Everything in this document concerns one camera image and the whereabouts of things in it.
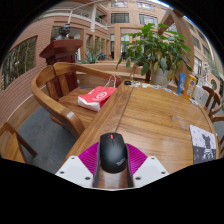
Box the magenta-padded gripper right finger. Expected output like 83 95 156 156
125 142 170 189

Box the black computer mouse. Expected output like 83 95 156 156
99 132 129 174

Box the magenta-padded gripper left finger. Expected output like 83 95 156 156
54 141 101 189

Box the blue tube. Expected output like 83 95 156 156
176 72 187 96

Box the green potted plant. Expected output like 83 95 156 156
115 22 195 89

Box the red and white bag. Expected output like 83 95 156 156
77 74 118 112

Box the dark bust statue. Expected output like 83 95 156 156
54 22 72 41

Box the dark red wooden podium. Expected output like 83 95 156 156
38 39 84 66

